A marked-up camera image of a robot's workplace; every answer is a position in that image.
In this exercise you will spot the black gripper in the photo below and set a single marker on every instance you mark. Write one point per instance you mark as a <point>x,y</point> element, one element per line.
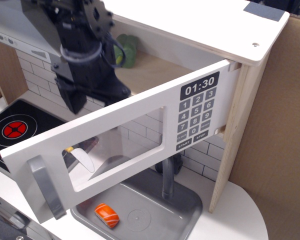
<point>89,73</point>

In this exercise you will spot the grey toy sink basin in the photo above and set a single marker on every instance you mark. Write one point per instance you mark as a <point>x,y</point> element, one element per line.
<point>143,212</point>

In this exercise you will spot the wooden microwave cabinet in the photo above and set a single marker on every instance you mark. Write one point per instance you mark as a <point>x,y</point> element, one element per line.
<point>220,27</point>

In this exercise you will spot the grey range hood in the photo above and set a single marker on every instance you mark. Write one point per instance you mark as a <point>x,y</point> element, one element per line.
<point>25,27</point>

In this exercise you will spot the yellow handled toy knife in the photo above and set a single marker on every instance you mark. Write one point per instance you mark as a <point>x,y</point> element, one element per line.
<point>82,157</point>

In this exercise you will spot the brown cardboard panel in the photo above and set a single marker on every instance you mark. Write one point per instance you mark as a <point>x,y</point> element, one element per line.
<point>267,165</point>

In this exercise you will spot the white toy microwave door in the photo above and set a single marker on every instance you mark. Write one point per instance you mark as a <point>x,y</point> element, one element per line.
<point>122,139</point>

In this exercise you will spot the black toy stove top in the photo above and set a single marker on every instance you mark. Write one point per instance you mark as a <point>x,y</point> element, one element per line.
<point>20,121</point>

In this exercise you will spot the grey oven front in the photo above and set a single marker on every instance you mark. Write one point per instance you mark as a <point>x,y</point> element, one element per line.
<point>14,225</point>

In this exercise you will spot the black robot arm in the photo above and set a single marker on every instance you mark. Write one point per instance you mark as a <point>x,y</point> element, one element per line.
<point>80,22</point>

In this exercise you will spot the green toy vegetable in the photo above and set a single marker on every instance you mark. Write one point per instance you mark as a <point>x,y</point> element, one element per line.
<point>127,54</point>

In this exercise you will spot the dark grey toy faucet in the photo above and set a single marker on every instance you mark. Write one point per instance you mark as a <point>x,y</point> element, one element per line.
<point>169,168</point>

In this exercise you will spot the orange salmon sushi toy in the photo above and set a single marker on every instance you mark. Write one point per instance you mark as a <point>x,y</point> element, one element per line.
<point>107,215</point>

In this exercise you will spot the grey tape patch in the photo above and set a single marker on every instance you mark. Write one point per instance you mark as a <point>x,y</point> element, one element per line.
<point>264,11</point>

